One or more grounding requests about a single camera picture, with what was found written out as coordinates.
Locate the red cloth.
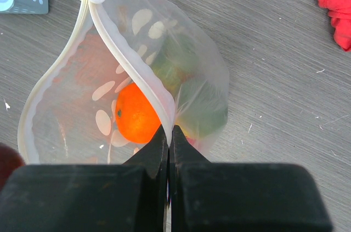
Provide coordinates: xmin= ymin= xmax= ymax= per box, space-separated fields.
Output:
xmin=318 ymin=0 xmax=350 ymax=52

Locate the yellow green mango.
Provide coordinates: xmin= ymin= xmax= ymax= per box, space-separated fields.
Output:
xmin=177 ymin=78 xmax=228 ymax=139

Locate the dark red apple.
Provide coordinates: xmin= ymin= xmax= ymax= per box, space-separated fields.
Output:
xmin=0 ymin=143 xmax=25 ymax=190

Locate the green orange fruit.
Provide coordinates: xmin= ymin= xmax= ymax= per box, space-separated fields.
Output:
xmin=150 ymin=33 xmax=199 ymax=97

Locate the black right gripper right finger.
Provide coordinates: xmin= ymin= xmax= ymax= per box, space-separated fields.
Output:
xmin=169 ymin=125 xmax=210 ymax=167

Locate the clear dotted zip bag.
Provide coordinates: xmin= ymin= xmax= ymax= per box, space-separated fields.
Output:
xmin=18 ymin=0 xmax=229 ymax=164

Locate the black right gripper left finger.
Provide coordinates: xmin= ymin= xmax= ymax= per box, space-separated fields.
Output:
xmin=123 ymin=126 xmax=168 ymax=177

